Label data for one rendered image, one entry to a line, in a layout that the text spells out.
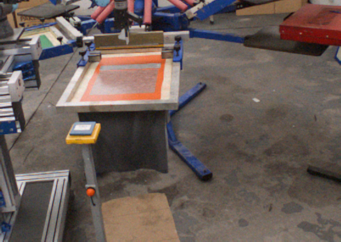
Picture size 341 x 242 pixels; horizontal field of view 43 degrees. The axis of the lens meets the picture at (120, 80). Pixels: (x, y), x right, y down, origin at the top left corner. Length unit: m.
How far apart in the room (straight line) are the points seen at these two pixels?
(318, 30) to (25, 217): 1.96
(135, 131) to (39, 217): 0.84
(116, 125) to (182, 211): 0.92
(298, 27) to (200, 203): 1.25
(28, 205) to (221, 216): 1.19
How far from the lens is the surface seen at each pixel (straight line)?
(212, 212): 2.89
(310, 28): 2.58
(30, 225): 2.66
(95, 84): 2.35
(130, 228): 2.78
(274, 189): 3.10
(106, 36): 2.53
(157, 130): 2.19
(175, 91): 2.10
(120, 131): 2.21
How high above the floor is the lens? 1.92
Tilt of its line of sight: 24 degrees down
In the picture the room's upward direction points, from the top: 7 degrees counter-clockwise
